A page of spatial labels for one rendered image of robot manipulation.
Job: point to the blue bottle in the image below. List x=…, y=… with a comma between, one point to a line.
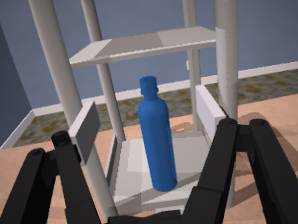
x=156, y=132

